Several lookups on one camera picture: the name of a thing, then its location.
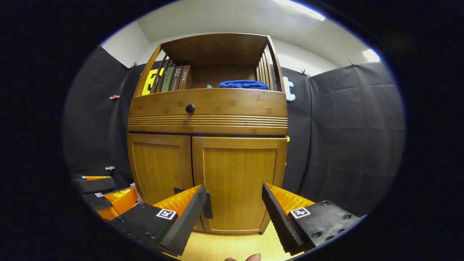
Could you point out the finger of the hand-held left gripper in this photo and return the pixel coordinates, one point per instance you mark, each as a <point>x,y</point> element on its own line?
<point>119,203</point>
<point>96,185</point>

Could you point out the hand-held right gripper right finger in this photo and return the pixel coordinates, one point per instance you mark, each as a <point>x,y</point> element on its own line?
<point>277,217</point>

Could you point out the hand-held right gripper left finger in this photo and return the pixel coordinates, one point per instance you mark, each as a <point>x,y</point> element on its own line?
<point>188,217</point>

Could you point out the wooden shoe cabinet door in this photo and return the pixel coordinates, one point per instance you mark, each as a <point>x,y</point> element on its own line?
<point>235,174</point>
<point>159,163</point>

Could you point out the wooden double-door shoe cabinet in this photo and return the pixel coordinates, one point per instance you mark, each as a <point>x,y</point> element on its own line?
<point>217,47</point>

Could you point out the wooden cabinet drawer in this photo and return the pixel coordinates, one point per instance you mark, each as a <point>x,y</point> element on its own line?
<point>235,105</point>

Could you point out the black drawer knob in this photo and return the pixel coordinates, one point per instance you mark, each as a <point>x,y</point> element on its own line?
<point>190,108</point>

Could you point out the black backdrop cloth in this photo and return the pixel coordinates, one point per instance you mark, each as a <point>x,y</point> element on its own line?
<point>344,127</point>

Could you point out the green book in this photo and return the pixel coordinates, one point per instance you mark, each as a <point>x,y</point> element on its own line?
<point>168,79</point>

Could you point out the dark brown book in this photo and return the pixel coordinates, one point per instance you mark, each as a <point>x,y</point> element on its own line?
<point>176,78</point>

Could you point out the blue towel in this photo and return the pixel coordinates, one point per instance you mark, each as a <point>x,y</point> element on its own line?
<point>243,85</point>

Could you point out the reddish brown book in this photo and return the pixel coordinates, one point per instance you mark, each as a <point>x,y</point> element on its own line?
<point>185,77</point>

